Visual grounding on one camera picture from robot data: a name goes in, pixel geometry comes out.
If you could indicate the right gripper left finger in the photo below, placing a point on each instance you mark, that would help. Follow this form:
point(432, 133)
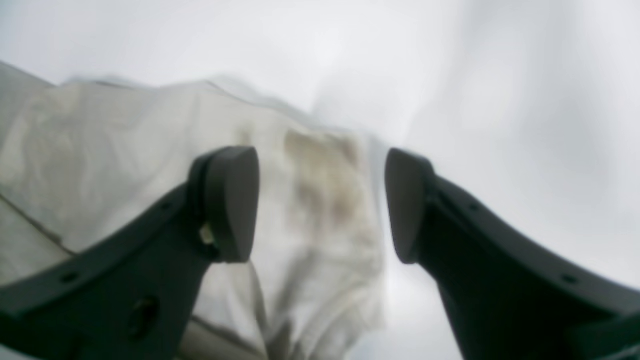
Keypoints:
point(131, 296)

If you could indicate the beige T-shirt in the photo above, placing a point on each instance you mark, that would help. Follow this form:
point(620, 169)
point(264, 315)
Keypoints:
point(81, 160)

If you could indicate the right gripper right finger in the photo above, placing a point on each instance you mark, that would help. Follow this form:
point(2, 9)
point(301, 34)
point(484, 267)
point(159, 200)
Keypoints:
point(505, 296)

